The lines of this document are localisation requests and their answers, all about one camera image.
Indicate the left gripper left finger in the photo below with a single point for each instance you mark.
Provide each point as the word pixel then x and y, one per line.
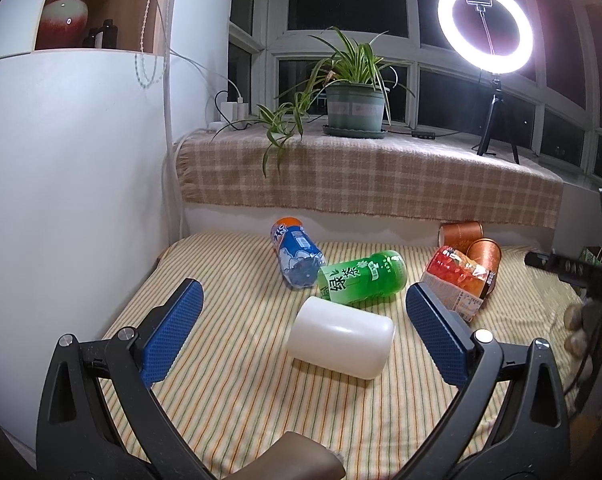
pixel 98 417

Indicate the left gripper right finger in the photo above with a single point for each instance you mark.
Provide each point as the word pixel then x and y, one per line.
pixel 508 419

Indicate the brown gold-patterned cup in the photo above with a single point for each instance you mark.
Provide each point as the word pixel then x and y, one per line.
pixel 488 254

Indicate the white plastic cup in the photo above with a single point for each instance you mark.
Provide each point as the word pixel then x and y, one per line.
pixel 343 339

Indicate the red orange snack carton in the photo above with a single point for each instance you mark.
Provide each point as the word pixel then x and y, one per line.
pixel 460 283

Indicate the brown chair back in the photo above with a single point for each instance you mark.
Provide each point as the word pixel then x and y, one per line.
pixel 295 457

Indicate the green tea bottle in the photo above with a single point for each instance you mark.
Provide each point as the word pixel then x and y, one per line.
pixel 379 275

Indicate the striped yellow table cloth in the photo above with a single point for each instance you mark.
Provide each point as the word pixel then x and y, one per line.
pixel 234 390

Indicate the blue orange-capped bottle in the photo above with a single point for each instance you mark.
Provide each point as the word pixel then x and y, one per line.
pixel 298 257

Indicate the brown plaid sill cloth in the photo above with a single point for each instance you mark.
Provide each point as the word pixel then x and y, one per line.
pixel 396 176

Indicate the white power strip with chargers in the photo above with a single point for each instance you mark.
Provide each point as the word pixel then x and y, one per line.
pixel 233 115

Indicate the spider plant in green pot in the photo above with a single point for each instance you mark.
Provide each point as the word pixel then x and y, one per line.
pixel 356 83

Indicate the small black bottle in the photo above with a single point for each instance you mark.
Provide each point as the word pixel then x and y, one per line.
pixel 103 37

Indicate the red white ceramic vase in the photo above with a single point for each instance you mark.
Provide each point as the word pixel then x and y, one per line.
pixel 62 24

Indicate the ring light on tripod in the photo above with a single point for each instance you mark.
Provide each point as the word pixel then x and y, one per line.
pixel 490 61

